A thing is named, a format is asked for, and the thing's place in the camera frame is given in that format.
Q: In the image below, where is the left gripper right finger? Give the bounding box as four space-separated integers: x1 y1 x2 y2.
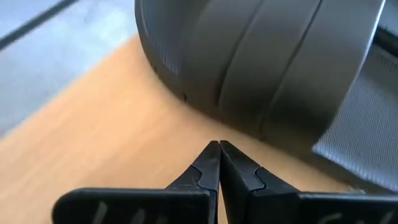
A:
219 140 398 224

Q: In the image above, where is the large grey cylindrical appliance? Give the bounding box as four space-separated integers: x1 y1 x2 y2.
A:
134 0 398 195

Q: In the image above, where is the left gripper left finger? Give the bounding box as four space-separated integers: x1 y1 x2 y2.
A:
51 140 222 224

